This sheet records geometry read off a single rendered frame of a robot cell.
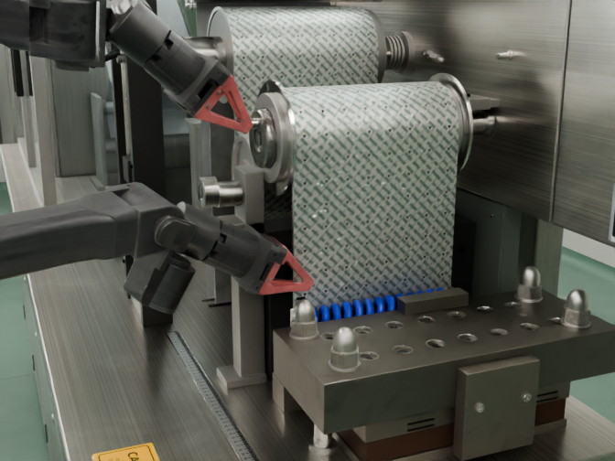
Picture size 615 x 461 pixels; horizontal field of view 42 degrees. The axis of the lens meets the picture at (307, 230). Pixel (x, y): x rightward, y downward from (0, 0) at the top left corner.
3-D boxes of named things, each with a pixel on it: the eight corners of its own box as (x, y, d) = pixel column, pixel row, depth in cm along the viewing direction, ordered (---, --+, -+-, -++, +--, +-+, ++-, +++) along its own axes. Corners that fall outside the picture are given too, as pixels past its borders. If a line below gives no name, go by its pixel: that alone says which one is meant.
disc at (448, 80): (411, 164, 121) (418, 65, 116) (414, 164, 121) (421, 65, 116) (464, 192, 108) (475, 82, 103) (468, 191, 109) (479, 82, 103)
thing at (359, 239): (293, 322, 105) (292, 184, 100) (447, 297, 113) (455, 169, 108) (294, 324, 104) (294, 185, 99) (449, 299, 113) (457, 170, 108)
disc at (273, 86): (253, 177, 112) (253, 70, 107) (256, 176, 112) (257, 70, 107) (291, 209, 99) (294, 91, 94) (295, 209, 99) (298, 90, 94)
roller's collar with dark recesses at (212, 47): (178, 78, 125) (176, 36, 123) (215, 77, 127) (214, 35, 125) (188, 81, 119) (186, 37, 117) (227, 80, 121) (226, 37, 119)
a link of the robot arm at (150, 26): (99, 35, 89) (133, -5, 88) (95, 23, 95) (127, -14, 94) (146, 75, 92) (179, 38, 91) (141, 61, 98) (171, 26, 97)
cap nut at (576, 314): (554, 319, 102) (556, 286, 101) (577, 316, 103) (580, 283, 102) (573, 330, 99) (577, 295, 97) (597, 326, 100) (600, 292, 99)
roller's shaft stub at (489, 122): (436, 139, 115) (436, 108, 114) (477, 136, 118) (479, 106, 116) (452, 144, 111) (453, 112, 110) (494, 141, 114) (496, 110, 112)
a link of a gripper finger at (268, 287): (306, 315, 102) (243, 288, 98) (285, 296, 108) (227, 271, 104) (330, 268, 101) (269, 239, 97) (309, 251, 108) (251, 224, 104)
